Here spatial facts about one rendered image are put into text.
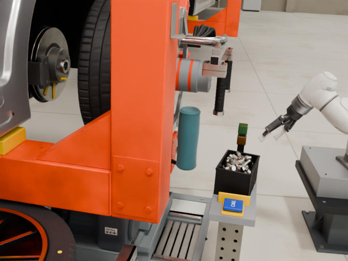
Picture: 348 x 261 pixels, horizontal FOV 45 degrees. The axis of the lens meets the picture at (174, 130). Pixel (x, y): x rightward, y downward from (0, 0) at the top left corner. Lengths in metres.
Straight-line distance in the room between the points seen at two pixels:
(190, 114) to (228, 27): 3.72
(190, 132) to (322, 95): 0.58
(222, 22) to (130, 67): 4.23
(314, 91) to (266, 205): 0.92
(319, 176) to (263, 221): 0.49
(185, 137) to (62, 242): 0.68
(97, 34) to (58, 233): 0.71
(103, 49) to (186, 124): 0.44
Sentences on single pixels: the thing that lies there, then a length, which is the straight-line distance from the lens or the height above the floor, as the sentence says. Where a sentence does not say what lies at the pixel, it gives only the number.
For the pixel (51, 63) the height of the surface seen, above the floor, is 0.87.
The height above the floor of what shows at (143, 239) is 0.15.
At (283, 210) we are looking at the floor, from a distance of 2.57.
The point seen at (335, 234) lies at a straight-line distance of 2.33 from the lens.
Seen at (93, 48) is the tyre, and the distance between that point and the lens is 1.59.
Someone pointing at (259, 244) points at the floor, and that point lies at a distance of 2.25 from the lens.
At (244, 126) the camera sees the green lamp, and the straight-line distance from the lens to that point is 1.83.
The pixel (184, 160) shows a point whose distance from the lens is 1.77.
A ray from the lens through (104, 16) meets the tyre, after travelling 1.64.
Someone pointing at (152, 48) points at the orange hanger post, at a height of 1.07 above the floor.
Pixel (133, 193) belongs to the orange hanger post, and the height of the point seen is 0.62.
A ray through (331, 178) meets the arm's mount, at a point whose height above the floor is 0.40.
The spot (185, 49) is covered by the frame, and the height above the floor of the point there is 0.92.
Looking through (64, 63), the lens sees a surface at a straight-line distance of 1.92.
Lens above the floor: 1.27
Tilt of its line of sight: 21 degrees down
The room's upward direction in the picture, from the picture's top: 3 degrees clockwise
